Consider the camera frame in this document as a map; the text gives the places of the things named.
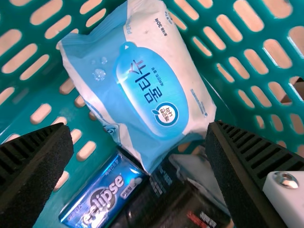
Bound dark coffee bottle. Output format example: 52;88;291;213
110;146;235;228

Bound teal shopping basket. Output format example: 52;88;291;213
0;0;304;228

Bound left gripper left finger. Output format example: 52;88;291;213
0;122;75;228

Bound white and blue wipes pack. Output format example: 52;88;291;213
57;0;217;176

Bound blue mint tin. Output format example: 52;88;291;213
58;152;146;228

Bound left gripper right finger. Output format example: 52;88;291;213
205;120;304;228

